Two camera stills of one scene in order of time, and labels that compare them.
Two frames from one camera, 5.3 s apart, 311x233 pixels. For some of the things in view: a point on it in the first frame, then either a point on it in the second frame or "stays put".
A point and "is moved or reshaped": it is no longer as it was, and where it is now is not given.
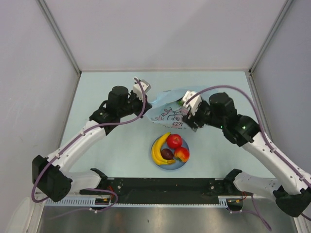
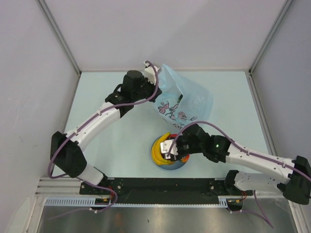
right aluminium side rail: x=254 y=89 stays put
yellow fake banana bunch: x=156 y=153 stays put
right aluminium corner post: x=273 y=28 stays put
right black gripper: x=188 y=118 → x=180 y=155
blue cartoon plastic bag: x=167 y=110 is moved or reshaped
